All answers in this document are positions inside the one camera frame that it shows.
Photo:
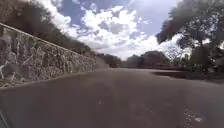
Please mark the wooded slope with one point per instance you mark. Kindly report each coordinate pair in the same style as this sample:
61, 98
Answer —
40, 25

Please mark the large roadside tree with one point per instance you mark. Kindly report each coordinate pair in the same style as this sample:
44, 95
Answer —
200, 36

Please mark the stone retaining wall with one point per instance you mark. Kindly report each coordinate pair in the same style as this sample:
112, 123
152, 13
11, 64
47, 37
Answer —
36, 58

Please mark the distant row of trees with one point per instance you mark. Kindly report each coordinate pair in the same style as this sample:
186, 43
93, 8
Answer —
143, 60

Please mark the grey asphalt road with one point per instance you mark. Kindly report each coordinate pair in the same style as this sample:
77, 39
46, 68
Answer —
113, 96

